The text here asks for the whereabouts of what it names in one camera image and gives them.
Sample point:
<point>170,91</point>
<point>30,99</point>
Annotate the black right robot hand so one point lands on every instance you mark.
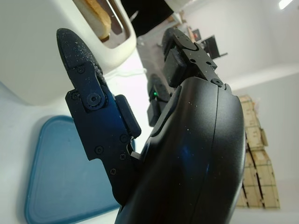
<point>187,151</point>

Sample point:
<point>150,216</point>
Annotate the person in black trousers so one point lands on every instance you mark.
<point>149,16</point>

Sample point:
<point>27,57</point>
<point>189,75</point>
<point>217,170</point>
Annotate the slice of toast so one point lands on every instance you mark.
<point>100,16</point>

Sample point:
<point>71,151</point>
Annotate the cream white toaster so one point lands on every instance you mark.
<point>35,46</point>

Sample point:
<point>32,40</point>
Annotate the stacked wooden crates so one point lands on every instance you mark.
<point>257,140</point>

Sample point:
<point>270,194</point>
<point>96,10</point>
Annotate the black monitor on stand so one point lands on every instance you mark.
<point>213,45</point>

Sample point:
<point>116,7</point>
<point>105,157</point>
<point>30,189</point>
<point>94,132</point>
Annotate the teal plastic tray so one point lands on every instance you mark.
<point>58,175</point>

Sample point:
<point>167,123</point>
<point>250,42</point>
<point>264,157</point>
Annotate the white ceiling light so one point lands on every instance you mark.
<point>286,3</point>

